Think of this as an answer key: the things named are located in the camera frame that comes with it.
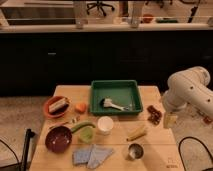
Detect yellow banana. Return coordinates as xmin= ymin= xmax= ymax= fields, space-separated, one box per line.
xmin=127 ymin=126 xmax=147 ymax=141

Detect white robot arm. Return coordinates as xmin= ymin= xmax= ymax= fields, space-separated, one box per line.
xmin=162 ymin=66 xmax=213 ymax=129

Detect metal cup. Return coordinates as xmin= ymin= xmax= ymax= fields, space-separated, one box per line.
xmin=128 ymin=143 xmax=144 ymax=160

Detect white paper cup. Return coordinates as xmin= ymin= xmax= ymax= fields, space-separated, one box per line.
xmin=97 ymin=116 xmax=114 ymax=135

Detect light green cup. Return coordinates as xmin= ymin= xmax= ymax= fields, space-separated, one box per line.
xmin=79 ymin=127 xmax=94 ymax=143

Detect white dish brush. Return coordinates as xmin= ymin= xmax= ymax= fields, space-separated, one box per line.
xmin=100 ymin=98 xmax=128 ymax=111

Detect green plastic tray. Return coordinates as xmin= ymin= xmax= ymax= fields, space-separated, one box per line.
xmin=89 ymin=80 xmax=143 ymax=116

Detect blue cloth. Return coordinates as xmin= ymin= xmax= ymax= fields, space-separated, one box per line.
xmin=72 ymin=145 xmax=114 ymax=169

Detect small orange fruit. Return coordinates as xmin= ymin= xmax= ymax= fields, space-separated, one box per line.
xmin=75 ymin=103 xmax=87 ymax=113

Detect small brown scraps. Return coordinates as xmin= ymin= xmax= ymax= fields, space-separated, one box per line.
xmin=68 ymin=115 xmax=80 ymax=124

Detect green cucumber toy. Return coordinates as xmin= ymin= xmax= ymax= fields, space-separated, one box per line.
xmin=70 ymin=121 xmax=95 ymax=134

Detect sandwich toy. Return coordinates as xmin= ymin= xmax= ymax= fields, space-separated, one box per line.
xmin=49 ymin=98 xmax=69 ymax=113

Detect dark red bowl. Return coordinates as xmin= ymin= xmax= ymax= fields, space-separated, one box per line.
xmin=45 ymin=126 xmax=72 ymax=153

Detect orange plastic bowl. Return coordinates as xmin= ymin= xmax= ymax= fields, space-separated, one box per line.
xmin=43 ymin=96 xmax=70 ymax=118

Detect black office chair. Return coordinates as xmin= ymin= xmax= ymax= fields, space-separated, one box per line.
xmin=86 ymin=1 xmax=115 ymax=17

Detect black cable loop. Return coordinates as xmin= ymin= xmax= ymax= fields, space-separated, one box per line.
xmin=177 ymin=136 xmax=213 ymax=171

